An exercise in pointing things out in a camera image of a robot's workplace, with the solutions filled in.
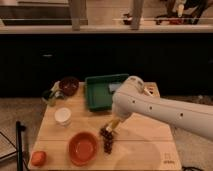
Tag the yellow banana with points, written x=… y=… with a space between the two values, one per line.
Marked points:
x=111 y=126

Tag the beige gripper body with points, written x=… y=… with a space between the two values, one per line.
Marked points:
x=116 y=120

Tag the dark grape bunch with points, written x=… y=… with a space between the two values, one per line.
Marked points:
x=108 y=139

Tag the black stand post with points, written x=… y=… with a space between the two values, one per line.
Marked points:
x=19 y=129

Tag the orange fruit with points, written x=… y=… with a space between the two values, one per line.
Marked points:
x=38 y=158

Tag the red orange bowl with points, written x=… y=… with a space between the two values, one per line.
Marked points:
x=83 y=148

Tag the green plastic tray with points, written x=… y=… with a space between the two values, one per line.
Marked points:
x=97 y=92

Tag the wooden cutting board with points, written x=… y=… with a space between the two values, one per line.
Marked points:
x=141 y=144

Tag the white lidded cup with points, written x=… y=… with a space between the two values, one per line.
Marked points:
x=62 y=116

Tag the dark maroon bowl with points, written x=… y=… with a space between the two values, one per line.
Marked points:
x=69 y=85

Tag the white handled knife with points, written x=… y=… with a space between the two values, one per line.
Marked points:
x=146 y=91

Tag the grey sponge block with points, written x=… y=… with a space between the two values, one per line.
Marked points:
x=113 y=87

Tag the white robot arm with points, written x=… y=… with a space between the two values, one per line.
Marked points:
x=130 y=98

